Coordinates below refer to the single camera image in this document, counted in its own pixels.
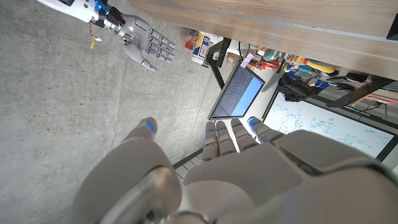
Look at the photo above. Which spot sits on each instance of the black backpack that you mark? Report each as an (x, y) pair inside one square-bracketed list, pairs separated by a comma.
[(295, 88)]

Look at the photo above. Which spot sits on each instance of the yellow banana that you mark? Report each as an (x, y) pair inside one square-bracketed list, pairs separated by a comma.
[(321, 67)]

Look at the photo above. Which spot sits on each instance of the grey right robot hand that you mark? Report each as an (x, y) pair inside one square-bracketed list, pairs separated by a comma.
[(136, 34)]

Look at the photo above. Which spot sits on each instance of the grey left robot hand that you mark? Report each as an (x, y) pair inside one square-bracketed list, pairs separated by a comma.
[(248, 186)]

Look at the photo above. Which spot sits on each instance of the computer monitor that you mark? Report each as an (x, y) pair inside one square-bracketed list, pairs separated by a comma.
[(237, 93)]

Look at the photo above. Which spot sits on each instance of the white wipes canister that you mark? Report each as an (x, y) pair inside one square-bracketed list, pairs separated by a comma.
[(201, 48)]

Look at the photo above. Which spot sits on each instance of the white paper tag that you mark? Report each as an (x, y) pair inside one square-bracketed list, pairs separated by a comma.
[(247, 60)]

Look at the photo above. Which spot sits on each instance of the black folder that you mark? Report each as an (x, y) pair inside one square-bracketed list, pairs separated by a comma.
[(393, 31)]

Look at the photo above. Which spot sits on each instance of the whiteboard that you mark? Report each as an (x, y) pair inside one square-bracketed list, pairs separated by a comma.
[(326, 124)]

